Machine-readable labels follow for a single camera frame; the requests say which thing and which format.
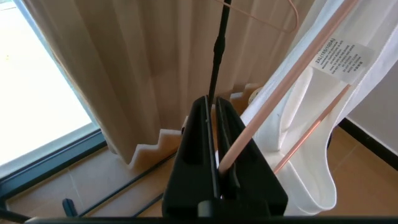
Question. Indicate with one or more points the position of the pink clothes hanger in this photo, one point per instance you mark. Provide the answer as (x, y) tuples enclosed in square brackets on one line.
[(280, 90), (293, 18)]

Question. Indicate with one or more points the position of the white printed T-shirt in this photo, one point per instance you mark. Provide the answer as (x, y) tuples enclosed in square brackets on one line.
[(311, 174)]

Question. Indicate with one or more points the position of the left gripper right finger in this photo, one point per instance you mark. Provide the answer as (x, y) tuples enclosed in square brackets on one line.
[(258, 193)]

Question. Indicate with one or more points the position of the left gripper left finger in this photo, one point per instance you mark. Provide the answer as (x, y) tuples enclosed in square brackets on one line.
[(192, 186)]

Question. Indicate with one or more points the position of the black clothes rack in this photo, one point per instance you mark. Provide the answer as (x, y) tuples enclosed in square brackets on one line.
[(219, 46)]

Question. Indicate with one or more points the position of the beige curtain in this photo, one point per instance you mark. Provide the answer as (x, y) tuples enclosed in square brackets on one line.
[(140, 62)]

